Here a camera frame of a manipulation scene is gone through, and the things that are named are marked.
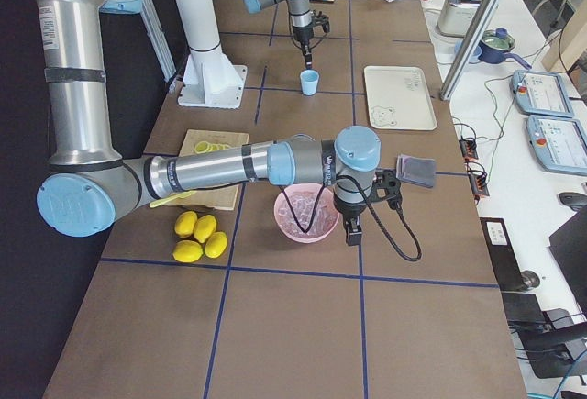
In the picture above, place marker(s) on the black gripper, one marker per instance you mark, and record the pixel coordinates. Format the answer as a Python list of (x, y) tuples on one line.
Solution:
[(302, 35), (347, 208)]

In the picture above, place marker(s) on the light blue plastic cup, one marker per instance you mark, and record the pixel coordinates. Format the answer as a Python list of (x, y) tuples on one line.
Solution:
[(309, 80)]

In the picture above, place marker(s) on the pink bowl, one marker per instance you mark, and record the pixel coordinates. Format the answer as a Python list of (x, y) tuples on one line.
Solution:
[(305, 229)]

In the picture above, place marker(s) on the grey folded cloth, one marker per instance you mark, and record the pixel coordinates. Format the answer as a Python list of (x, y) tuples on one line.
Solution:
[(417, 171)]

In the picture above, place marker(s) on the cream bear serving tray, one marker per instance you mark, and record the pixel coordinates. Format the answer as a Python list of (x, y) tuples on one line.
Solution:
[(398, 98)]

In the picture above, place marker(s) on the wooden cutting board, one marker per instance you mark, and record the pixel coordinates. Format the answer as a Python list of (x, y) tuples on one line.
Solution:
[(213, 172)]

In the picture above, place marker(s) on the yellow lemon middle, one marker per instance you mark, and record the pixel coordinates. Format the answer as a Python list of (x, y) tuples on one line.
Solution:
[(216, 245)]

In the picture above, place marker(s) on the yellow lemon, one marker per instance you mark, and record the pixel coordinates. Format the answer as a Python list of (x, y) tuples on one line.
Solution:
[(204, 228), (216, 245), (184, 224), (187, 251)]

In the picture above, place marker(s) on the lemon slices row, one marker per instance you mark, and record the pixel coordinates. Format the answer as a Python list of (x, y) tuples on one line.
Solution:
[(204, 146)]

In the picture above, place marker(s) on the yellow lemon top right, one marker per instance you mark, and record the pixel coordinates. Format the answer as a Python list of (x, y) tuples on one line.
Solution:
[(204, 228)]

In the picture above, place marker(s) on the white toaster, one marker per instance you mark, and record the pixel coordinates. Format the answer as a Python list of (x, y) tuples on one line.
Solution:
[(456, 16)]

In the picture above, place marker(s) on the yellow lemon bottom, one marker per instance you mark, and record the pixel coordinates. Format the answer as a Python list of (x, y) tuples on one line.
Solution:
[(187, 251)]

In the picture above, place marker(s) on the yellow lemon top left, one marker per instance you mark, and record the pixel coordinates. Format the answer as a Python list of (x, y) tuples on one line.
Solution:
[(184, 224)]

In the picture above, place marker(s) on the blue saucepan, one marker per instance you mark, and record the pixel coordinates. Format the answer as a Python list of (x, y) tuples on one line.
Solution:
[(497, 46)]

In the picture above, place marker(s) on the yellow plastic knife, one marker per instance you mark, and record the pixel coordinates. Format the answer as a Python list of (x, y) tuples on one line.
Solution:
[(171, 198)]

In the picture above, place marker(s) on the black monitor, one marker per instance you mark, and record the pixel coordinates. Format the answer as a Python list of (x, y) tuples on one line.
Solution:
[(568, 247)]

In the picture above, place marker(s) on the black computer mouse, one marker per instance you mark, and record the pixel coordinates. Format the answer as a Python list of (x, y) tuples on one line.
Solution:
[(573, 200)]

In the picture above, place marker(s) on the teach pendant near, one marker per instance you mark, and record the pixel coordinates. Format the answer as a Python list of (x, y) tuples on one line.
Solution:
[(559, 143)]

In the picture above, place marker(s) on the teach pendant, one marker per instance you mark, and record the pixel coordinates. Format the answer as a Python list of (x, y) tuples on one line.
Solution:
[(559, 143), (541, 93)]

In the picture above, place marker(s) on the teach pendant far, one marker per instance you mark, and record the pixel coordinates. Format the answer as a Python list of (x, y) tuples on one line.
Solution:
[(541, 93)]

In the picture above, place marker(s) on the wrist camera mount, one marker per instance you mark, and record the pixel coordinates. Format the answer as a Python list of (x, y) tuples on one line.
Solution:
[(386, 188), (322, 20)]

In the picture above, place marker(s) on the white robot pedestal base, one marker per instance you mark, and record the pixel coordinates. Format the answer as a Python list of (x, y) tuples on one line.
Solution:
[(209, 79)]

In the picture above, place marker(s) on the aluminium frame post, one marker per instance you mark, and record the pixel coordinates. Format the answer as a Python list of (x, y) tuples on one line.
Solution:
[(471, 40)]

